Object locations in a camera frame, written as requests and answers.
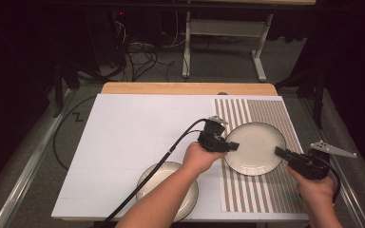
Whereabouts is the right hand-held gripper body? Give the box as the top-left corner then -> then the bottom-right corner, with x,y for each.
286,140 -> 357,181

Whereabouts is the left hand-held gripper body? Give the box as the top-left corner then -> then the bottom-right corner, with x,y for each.
198,115 -> 229,153

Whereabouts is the white plate with dark rim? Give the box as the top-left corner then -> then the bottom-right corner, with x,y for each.
222,122 -> 288,178
135,161 -> 201,223

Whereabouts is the person's left hand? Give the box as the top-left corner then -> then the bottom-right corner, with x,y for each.
182,141 -> 228,175

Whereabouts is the person's right hand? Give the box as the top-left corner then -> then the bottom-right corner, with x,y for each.
285,164 -> 336,204

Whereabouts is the striped brown white placemat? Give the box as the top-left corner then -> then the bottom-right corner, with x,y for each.
214,98 -> 306,214

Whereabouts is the wooden table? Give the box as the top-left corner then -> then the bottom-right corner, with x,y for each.
101,82 -> 279,97

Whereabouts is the dark metal stand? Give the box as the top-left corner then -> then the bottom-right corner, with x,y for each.
275,66 -> 328,130
51,59 -> 81,119

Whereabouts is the white board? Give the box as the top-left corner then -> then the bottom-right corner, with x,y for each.
50,93 -> 311,222

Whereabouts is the dark computer case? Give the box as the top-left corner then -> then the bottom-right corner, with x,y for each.
85,9 -> 131,66

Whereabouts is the right hand-held gripper black cable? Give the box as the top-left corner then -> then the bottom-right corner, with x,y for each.
321,156 -> 342,204

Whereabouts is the hand-held gripper black cable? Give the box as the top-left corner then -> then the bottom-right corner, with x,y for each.
103,118 -> 209,224
321,156 -> 342,204

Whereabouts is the aluminium floor rail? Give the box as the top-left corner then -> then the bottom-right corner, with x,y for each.
0,89 -> 74,228
298,96 -> 365,228

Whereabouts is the left hand-held gripper black cable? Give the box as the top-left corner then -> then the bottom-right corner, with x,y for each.
103,118 -> 209,224

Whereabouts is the tangle of floor cables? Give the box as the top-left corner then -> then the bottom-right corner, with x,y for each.
107,18 -> 177,83

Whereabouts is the white metal desk frame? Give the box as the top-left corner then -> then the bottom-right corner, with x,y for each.
182,10 -> 275,83

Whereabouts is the black floor cable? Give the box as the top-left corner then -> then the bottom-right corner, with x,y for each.
52,95 -> 98,171

